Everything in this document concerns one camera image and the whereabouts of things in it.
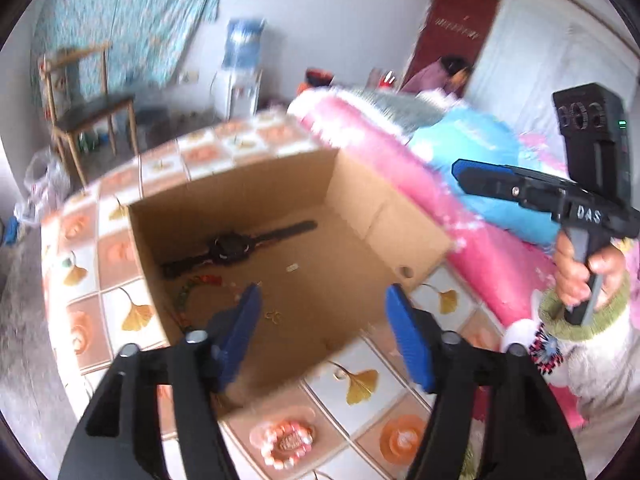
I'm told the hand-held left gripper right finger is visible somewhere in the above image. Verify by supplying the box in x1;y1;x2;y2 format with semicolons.
385;284;588;480

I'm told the black wristwatch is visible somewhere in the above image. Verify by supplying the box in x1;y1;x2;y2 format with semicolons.
160;220;318;277

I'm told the pink orange bead bracelet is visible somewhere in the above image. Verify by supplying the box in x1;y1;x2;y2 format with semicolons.
257;420;316;466

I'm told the wooden chair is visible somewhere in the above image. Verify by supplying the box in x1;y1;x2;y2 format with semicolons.
39;42;140;186

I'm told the blue plush pillow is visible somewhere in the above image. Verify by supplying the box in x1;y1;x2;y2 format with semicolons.
410;107;566;247

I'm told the person's right hand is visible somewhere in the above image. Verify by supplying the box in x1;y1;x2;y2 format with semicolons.
552;232;628;308

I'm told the blue water jug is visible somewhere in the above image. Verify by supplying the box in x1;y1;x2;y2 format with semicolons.
221;17;266;72

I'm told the person's right forearm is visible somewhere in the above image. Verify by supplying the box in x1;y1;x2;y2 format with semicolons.
530;280;640;418

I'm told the multicolour glass bead bracelet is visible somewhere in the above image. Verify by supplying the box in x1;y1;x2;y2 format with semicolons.
170;272;238;328

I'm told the white wardrobe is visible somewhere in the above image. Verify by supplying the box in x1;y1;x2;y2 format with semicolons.
462;0;640;171

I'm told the pink printed blanket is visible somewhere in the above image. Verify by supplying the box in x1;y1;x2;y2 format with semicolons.
290;87;568;323

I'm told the ginkgo print tablecloth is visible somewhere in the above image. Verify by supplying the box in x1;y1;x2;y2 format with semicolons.
40;110;506;480

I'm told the black orange bag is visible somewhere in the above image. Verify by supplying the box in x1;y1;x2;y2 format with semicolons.
304;67;337;89

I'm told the grey fringed blanket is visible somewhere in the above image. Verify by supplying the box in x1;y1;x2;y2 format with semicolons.
345;87;451;128

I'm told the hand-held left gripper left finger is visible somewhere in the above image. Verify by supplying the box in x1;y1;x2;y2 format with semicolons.
57;282;263;480

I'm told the brown cardboard box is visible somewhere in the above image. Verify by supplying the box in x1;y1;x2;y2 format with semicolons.
127;147;456;418

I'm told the white water dispenser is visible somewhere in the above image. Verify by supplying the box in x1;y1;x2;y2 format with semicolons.
212;67;263;121

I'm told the clear plastic bag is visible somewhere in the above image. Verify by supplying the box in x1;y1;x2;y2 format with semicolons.
12;147;71;223

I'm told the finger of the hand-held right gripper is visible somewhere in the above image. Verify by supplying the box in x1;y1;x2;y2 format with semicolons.
451;158;571;221

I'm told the teal floral cloth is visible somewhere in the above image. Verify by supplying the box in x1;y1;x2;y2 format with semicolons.
30;0;223;91

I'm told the dark red door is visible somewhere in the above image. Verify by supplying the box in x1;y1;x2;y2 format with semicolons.
400;0;501;93

